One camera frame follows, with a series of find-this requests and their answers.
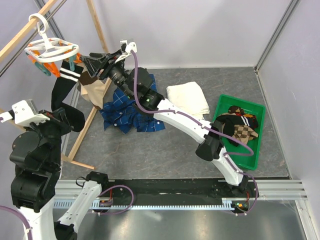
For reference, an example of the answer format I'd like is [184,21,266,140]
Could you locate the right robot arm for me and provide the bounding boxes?
[80,52,249,197]

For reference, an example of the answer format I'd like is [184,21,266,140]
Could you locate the wooden drying rack frame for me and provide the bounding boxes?
[0,0,104,166]

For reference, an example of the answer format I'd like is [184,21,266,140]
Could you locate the green plastic tray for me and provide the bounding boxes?
[212,94,266,170]

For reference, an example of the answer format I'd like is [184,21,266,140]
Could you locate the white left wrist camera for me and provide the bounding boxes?
[0,99,50,127]

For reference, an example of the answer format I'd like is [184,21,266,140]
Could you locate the white round sock hanger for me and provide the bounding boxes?
[24,13,80,63]

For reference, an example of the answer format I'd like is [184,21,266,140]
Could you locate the blue plaid shirt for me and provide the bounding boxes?
[99,88,165,134]

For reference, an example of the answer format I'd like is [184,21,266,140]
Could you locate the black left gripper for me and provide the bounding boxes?
[24,105,75,167]

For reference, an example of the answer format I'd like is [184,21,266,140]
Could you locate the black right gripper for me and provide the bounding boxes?
[78,50,134,102]

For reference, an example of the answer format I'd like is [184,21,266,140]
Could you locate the black red argyle sock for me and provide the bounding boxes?
[228,105,259,129]

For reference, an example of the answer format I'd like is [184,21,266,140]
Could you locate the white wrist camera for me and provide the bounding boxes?
[0,99,50,127]
[115,40,137,63]

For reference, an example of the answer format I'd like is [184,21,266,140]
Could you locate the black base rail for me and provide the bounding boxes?
[101,178,259,207]

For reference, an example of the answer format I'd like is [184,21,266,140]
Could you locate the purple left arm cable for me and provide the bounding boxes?
[0,184,136,240]

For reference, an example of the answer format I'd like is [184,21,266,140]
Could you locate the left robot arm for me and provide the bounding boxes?
[9,107,110,240]

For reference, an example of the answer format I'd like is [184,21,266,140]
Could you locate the black white striped sock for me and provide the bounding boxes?
[215,113,246,138]

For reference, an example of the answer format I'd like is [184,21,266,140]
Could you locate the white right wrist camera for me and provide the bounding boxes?
[115,40,137,63]

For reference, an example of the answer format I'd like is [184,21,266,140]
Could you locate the brown cream striped sock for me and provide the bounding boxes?
[77,68,105,110]

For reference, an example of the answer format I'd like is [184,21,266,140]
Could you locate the white folded towel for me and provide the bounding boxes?
[166,81,210,120]

